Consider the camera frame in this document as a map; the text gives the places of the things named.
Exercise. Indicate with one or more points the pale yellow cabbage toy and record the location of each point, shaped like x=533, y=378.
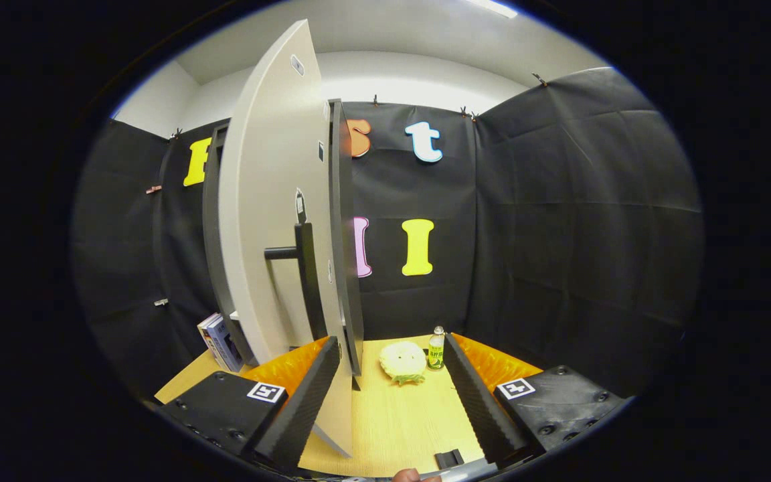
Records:
x=402, y=361

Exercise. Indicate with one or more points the green label drink bottle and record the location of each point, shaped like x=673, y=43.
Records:
x=436, y=351

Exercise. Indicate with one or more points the blue cover book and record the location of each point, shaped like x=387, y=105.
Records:
x=225, y=345

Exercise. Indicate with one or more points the black backdrop cloth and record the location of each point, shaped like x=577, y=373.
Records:
x=593, y=234

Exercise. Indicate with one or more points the white spine book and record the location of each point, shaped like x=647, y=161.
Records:
x=206, y=325

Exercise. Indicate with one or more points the small black block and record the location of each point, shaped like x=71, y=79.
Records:
x=449, y=458

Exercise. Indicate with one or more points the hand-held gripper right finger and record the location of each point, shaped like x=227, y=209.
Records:
x=476, y=402

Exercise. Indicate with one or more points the dark framed shoe cabinet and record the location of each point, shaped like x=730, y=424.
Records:
x=345, y=201

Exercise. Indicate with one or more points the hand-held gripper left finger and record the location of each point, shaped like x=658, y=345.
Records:
x=305, y=402

